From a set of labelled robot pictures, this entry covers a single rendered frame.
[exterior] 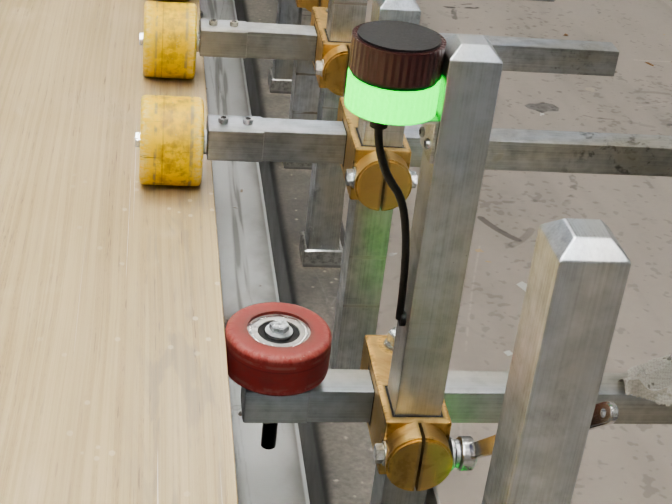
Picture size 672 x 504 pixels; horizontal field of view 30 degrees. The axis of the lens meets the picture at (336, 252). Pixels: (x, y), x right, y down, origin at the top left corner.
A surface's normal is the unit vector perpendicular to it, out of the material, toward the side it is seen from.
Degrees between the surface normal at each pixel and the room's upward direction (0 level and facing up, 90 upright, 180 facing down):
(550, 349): 90
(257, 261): 0
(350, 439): 0
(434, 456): 90
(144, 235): 0
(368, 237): 90
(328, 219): 90
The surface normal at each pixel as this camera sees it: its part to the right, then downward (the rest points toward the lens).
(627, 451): 0.10, -0.86
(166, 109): 0.15, -0.57
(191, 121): 0.15, -0.31
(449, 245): 0.12, 0.50
